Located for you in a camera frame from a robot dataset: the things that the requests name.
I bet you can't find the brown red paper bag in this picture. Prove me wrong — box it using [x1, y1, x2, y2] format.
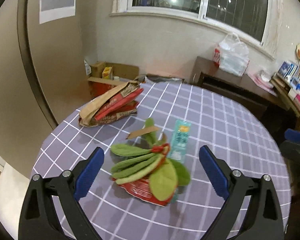
[79, 81, 143, 127]

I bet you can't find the open cardboard box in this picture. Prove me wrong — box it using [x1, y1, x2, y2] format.
[88, 62, 140, 98]

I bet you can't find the grey checkered tablecloth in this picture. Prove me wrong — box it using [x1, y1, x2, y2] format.
[31, 82, 290, 239]

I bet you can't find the row of books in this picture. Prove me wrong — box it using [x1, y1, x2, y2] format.
[270, 61, 300, 112]

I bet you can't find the orange box with grey bag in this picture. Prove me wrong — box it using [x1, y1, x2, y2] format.
[139, 74, 185, 84]

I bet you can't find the green leaf toy bundle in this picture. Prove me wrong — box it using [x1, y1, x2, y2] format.
[110, 118, 191, 200]

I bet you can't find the teal snack sachet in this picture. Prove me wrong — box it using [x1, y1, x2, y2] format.
[168, 120, 191, 164]

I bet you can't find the red snack packet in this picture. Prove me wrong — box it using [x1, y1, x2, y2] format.
[119, 179, 177, 206]

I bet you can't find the white plastic bag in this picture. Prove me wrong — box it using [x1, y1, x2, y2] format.
[213, 33, 250, 76]

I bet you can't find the champagne double-door refrigerator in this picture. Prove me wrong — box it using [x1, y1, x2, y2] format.
[0, 0, 90, 176]

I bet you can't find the pink paper sheet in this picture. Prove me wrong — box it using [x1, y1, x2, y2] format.
[248, 71, 277, 96]

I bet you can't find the dark wooden cabinet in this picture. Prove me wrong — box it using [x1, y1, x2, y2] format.
[190, 56, 298, 134]

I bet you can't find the sliding glass window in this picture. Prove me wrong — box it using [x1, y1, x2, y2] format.
[111, 0, 283, 59]

